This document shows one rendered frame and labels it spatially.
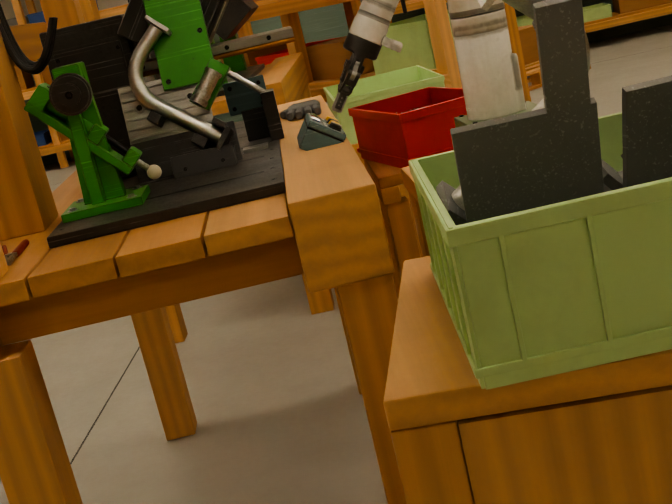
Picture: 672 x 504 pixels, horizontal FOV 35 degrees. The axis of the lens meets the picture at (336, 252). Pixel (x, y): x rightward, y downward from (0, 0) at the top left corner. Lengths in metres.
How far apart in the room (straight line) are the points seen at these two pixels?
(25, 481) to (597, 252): 1.09
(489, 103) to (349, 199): 0.31
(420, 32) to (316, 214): 3.30
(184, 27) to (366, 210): 0.76
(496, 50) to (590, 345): 0.82
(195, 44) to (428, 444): 1.31
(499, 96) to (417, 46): 3.14
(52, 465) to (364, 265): 0.60
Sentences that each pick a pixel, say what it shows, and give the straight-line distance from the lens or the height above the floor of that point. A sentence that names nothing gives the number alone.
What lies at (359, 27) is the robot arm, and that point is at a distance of 2.19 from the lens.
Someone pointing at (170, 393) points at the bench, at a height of 0.15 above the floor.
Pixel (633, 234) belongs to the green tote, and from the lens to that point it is 1.06.
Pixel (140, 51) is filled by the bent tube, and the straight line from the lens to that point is 2.21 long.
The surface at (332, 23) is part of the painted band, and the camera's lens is 11.20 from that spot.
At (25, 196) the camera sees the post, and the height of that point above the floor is 0.95.
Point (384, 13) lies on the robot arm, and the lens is 2.20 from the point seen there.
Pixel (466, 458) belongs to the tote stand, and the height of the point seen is 0.71.
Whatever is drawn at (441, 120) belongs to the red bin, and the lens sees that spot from 2.22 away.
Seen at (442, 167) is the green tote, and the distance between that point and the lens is 1.41.
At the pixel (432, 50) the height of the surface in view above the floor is 0.81.
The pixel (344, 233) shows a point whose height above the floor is 0.83.
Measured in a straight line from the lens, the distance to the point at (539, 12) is 1.05.
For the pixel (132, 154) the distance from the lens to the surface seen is 1.99.
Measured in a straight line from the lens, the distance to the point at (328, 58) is 5.48.
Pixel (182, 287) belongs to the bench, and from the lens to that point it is 1.75.
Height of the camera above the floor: 1.21
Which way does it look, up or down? 14 degrees down
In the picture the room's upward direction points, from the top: 13 degrees counter-clockwise
